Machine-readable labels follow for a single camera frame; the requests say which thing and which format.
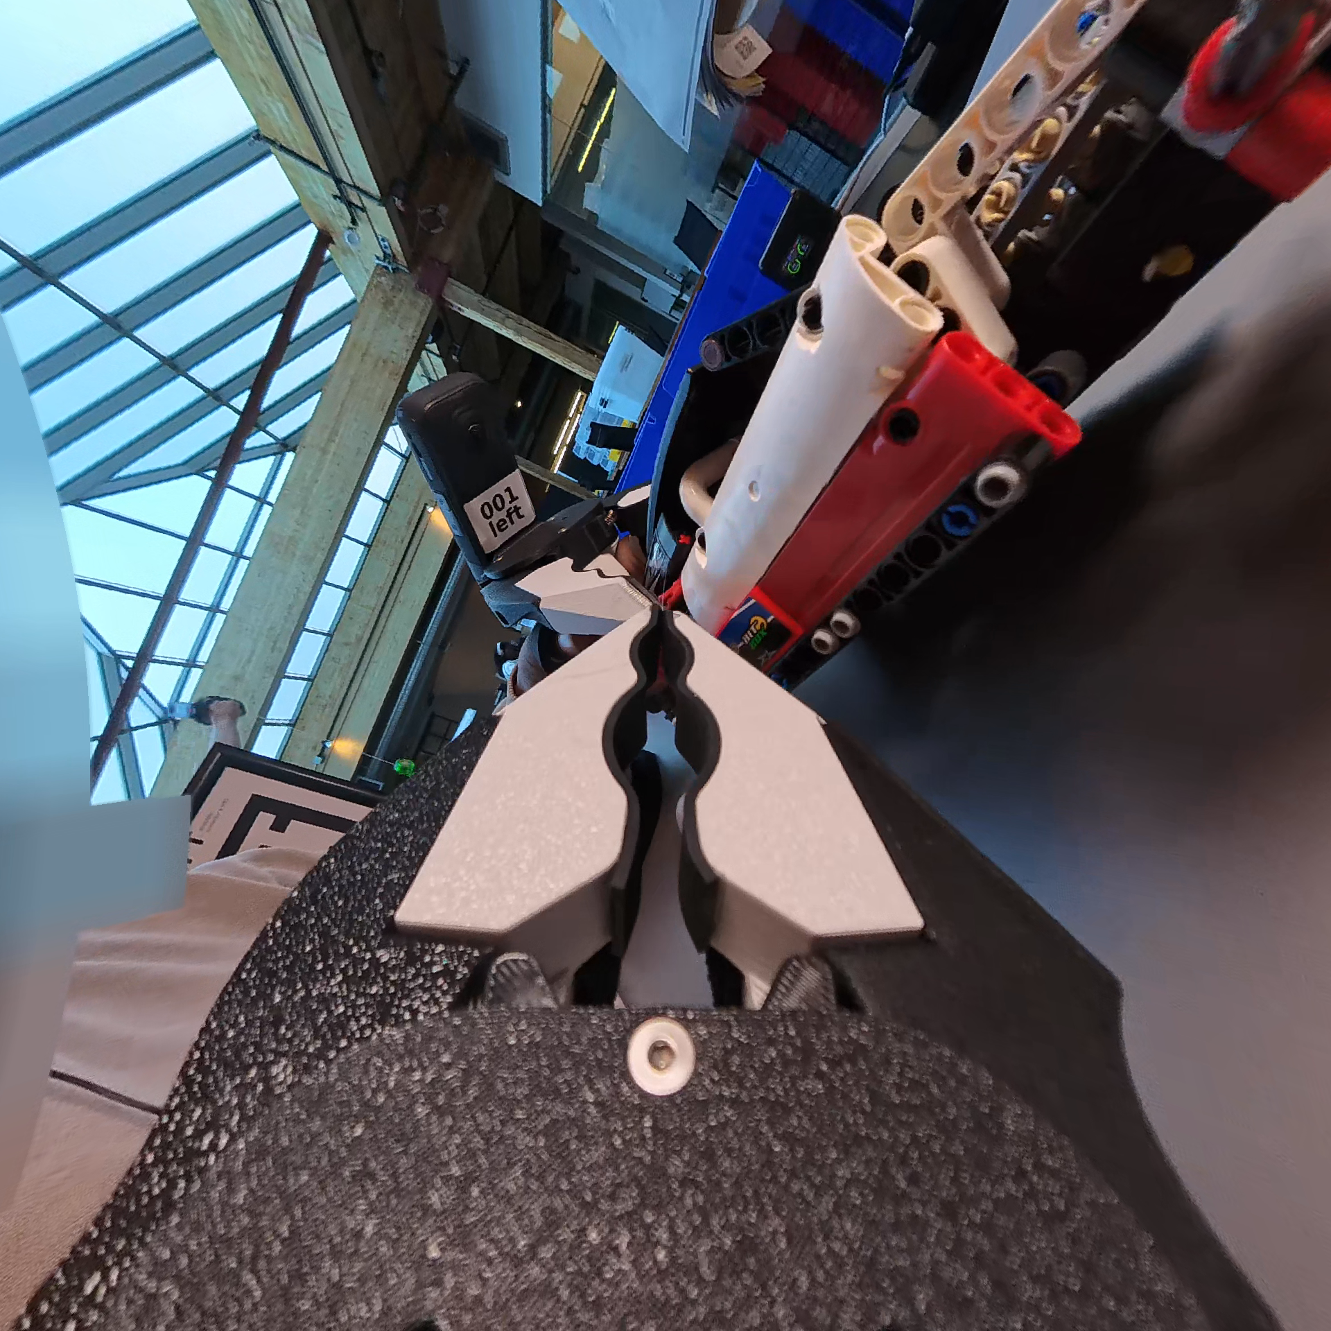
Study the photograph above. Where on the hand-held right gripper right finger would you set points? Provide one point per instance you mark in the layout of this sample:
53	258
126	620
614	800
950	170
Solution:
801	832

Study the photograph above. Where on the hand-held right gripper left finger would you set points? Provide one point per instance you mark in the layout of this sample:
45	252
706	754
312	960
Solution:
510	832

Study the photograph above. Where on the framed marker sign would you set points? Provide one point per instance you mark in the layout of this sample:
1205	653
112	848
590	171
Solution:
313	821

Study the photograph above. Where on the lego car model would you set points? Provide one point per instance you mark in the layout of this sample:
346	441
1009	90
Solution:
936	436

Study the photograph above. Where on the small black display device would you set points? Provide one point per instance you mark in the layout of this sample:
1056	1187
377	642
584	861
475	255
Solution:
796	244

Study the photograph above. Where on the person's left hand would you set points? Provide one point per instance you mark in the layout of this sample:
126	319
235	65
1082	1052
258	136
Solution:
541	661

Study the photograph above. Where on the person's beige sweatshirt torso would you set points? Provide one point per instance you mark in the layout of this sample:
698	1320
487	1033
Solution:
156	1019

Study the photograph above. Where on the small parts drawer cabinet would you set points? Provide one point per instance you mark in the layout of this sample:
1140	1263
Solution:
822	94

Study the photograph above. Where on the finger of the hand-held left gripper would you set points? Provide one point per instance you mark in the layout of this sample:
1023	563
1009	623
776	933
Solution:
594	601

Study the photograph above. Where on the blue storage bin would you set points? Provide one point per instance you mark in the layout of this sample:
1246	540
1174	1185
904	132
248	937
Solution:
728	269

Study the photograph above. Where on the skylight window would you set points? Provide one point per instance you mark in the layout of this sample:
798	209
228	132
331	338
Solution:
156	208

